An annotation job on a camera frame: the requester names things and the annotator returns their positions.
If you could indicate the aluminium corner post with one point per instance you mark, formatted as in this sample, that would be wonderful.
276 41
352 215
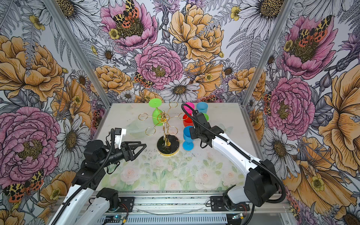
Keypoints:
66 29
273 37

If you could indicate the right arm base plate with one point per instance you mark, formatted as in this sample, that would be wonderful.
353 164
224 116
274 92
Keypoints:
224 204

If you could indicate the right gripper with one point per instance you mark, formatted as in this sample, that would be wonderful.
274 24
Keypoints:
192 133

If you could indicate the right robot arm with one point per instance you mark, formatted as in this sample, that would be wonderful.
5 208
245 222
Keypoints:
262 185

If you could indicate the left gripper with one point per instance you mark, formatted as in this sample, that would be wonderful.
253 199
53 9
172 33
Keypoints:
129 154

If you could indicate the pink wine glass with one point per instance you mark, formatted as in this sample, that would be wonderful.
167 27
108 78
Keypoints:
189 107

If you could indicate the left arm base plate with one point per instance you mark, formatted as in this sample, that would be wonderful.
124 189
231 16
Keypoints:
121 204

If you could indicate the right aluminium corner post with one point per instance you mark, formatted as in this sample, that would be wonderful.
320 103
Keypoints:
273 37

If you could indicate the aluminium front rail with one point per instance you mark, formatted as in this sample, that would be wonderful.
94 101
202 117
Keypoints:
179 208

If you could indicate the small green circuit board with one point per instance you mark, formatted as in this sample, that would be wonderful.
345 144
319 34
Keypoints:
116 219

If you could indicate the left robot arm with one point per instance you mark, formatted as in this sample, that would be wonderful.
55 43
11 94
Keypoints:
97 157

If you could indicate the red wine glass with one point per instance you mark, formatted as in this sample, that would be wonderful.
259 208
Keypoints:
187 121

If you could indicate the light blue wine glass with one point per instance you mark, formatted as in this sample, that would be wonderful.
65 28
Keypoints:
202 107

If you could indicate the green wine glass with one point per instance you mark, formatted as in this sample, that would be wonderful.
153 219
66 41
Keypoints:
206 116
155 103

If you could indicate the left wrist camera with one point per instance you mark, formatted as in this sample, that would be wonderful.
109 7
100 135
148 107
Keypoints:
119 134

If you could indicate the gold wine glass rack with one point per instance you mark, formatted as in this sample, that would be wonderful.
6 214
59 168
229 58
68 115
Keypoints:
168 144

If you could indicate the left aluminium corner post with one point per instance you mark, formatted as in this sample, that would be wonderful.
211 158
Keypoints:
66 29

